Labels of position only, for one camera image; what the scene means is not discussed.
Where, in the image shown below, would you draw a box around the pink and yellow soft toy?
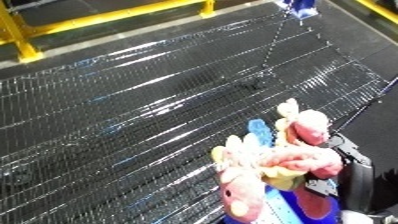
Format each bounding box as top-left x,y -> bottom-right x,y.
209,97 -> 345,222

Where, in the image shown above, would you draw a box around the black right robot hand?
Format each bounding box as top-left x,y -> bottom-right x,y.
302,132 -> 377,215

